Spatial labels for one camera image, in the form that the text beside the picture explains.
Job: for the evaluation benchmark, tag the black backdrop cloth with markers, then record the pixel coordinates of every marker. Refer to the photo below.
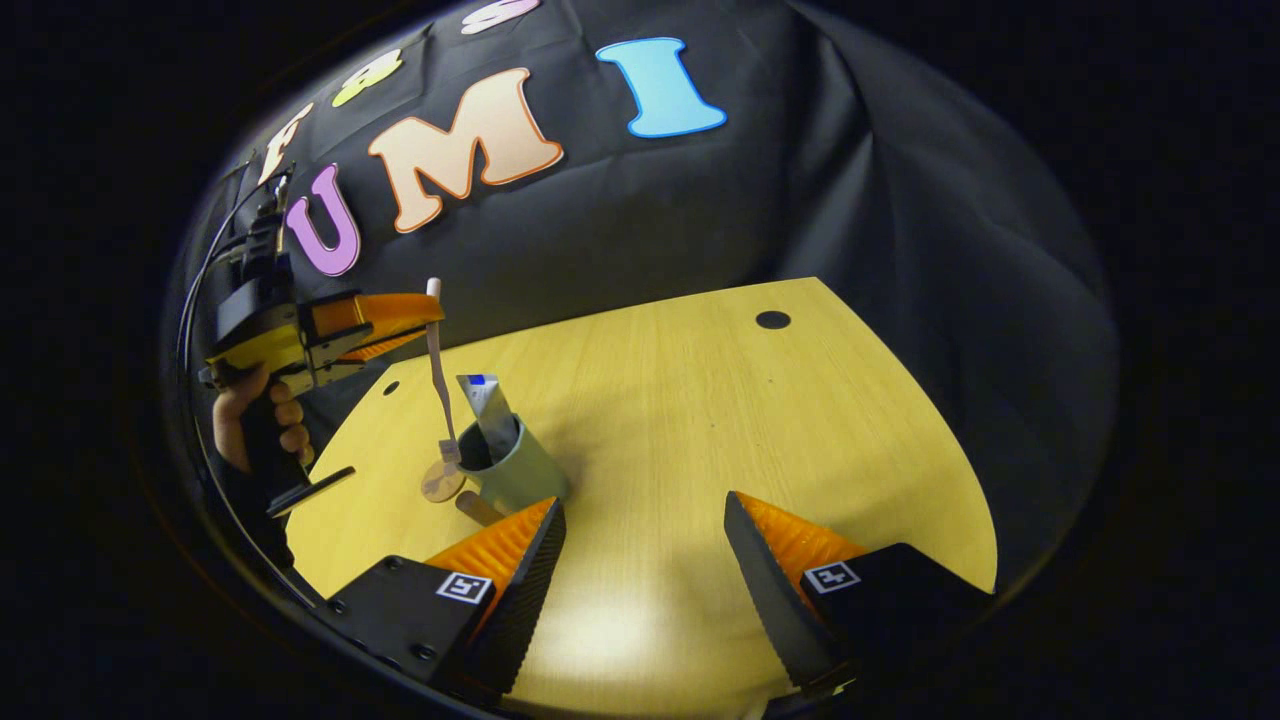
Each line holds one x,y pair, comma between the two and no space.
800,180

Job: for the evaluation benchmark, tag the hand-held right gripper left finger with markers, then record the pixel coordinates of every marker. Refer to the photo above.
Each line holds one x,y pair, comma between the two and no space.
525,590

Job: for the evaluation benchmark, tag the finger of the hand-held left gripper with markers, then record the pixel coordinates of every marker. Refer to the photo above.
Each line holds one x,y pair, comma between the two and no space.
380,312
360,350

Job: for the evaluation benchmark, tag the round wooden coaster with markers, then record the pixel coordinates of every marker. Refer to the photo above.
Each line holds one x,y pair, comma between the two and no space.
440,485

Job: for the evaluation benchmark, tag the pale pink toothbrush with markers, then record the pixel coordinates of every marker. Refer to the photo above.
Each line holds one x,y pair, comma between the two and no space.
437,360

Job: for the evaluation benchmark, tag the wooden desktop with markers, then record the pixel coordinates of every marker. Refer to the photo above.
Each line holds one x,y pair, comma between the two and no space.
750,430

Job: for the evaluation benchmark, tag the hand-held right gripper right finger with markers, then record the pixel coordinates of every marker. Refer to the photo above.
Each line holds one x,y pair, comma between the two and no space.
765,590

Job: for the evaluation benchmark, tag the white toothpaste tube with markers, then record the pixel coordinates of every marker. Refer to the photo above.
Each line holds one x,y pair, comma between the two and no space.
490,410

